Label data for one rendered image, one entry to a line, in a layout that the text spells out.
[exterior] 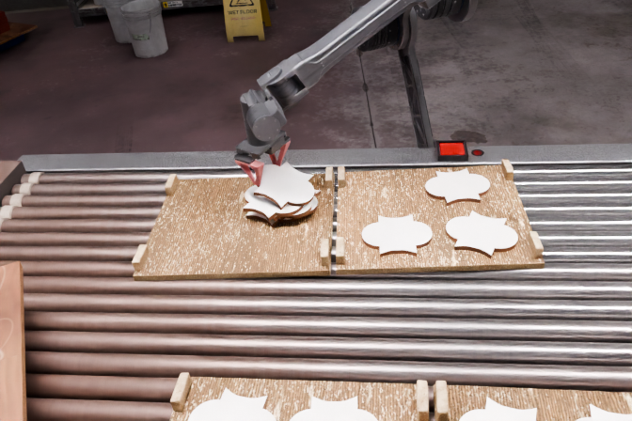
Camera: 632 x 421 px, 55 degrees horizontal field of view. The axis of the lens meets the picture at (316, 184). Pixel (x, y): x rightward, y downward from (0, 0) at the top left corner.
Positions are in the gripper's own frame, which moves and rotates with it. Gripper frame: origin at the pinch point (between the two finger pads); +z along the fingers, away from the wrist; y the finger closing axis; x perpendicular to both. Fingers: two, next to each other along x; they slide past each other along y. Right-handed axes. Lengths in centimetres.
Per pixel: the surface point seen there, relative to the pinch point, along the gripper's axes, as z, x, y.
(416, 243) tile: 7.3, -36.4, 1.6
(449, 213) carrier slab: 8.7, -37.6, 15.2
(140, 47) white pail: 100, 289, 194
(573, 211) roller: 11, -60, 31
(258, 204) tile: 3.9, -1.6, -6.2
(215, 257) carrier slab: 8.0, -1.1, -21.1
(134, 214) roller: 10.8, 29.4, -17.1
